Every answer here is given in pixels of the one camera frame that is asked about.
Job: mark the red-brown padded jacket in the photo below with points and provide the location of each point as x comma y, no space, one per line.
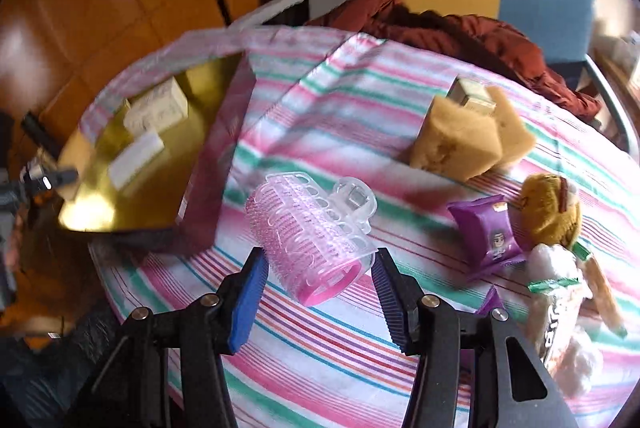
475,38

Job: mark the green and white snack packet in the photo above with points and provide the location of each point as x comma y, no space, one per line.
557,313

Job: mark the pink gift box gold interior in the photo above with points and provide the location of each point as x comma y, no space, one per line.
150,188

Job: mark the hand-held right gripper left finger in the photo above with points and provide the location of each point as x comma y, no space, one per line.
247,298

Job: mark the purple snack packet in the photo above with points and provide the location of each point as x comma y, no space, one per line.
491,303
490,233

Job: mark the white rectangular box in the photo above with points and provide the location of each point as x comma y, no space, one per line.
135,158

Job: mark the tan snack packet green ends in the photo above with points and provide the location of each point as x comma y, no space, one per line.
602,293

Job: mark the pink plastic hair roller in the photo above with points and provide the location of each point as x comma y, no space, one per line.
305,238

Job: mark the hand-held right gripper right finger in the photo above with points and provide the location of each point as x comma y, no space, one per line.
387,298

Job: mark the cream textured soap block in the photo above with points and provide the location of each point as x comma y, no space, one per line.
155,106

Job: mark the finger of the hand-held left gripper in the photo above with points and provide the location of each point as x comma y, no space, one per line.
50,180

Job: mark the yellow knitted socks bundle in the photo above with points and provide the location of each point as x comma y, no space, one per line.
547,208

